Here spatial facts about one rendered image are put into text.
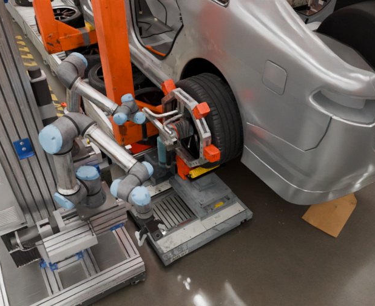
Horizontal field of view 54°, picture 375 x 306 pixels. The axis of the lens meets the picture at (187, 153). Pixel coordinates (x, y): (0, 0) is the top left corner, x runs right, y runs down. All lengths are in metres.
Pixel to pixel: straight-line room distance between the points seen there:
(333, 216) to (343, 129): 1.56
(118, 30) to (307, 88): 1.29
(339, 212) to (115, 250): 1.87
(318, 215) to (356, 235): 0.32
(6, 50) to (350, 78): 1.48
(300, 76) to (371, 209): 1.92
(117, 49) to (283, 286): 2.00
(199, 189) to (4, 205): 1.50
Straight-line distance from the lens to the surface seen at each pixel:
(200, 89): 2.43
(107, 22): 2.49
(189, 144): 2.82
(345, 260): 3.12
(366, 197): 3.64
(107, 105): 2.17
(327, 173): 2.08
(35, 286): 2.73
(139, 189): 1.59
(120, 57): 2.61
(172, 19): 4.37
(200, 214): 2.94
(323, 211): 3.36
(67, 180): 1.91
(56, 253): 2.17
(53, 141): 1.69
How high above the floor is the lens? 2.43
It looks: 41 degrees down
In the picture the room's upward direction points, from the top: straight up
